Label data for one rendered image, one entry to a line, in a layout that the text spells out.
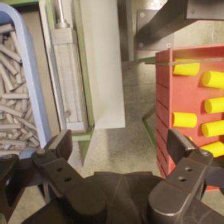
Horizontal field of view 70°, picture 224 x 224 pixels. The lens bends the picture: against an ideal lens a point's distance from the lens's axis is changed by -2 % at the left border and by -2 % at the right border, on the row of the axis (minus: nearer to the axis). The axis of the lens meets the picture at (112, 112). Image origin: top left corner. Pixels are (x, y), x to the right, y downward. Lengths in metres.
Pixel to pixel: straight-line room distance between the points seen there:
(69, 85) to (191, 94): 0.65
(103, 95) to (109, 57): 0.09
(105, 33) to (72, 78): 0.13
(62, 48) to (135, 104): 1.17
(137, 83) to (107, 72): 1.03
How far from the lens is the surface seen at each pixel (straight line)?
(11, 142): 0.51
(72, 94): 0.36
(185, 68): 0.78
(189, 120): 0.84
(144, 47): 1.42
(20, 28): 0.41
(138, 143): 1.61
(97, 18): 0.42
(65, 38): 0.36
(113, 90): 0.41
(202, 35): 1.59
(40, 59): 0.50
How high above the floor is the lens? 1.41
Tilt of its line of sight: 73 degrees down
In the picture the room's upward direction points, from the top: 177 degrees counter-clockwise
